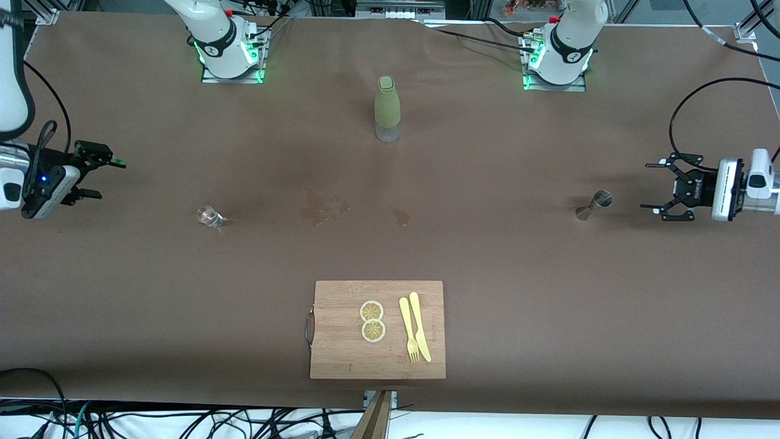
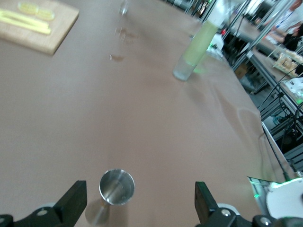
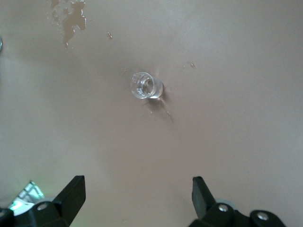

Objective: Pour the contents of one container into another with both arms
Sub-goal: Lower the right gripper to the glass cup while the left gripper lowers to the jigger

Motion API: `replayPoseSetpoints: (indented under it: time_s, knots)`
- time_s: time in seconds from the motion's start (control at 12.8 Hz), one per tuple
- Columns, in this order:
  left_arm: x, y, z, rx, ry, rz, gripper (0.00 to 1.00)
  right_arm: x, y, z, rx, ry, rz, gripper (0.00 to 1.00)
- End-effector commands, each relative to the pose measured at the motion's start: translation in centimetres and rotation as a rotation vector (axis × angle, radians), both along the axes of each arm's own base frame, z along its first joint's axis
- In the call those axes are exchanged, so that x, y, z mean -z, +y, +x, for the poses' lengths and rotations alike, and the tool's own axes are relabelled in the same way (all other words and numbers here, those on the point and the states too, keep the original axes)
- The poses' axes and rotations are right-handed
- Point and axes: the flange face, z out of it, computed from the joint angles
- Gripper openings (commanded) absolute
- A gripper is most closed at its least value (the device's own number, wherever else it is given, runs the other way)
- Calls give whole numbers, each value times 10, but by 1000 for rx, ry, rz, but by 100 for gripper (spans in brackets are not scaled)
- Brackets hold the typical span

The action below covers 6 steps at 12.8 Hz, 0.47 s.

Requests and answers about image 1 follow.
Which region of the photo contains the green bottle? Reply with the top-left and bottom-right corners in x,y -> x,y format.
374,75 -> 402,143

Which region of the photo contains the metal jigger measuring cup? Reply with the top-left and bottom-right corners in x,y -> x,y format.
575,190 -> 613,221

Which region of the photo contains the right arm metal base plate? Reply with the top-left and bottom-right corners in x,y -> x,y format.
201,24 -> 268,84

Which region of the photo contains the clear glass cup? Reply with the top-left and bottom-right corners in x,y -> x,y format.
196,205 -> 226,229

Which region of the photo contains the brown table cover sheet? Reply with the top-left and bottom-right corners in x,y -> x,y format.
0,11 -> 780,421

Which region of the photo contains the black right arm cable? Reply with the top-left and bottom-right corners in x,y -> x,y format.
21,61 -> 73,184

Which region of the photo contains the wooden post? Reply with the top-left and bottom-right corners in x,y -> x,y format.
350,390 -> 394,439

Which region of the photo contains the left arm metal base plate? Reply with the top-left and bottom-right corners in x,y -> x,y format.
522,34 -> 587,93

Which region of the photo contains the teal floor cable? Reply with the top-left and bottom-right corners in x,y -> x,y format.
72,402 -> 92,439

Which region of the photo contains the yellow plastic knife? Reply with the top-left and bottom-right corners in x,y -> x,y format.
409,291 -> 432,363

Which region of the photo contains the grey power strip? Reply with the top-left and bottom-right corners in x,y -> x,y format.
355,0 -> 447,19

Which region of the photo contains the metal bracket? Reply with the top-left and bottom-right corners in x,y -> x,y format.
363,390 -> 398,410

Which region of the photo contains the black looped floor cable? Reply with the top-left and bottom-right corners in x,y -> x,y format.
0,368 -> 69,439

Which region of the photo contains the yellow plastic fork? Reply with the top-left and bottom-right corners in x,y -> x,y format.
399,297 -> 421,363

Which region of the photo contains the wooden cutting board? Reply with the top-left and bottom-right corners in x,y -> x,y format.
310,280 -> 447,380

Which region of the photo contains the black base cable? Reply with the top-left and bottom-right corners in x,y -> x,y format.
417,17 -> 537,54

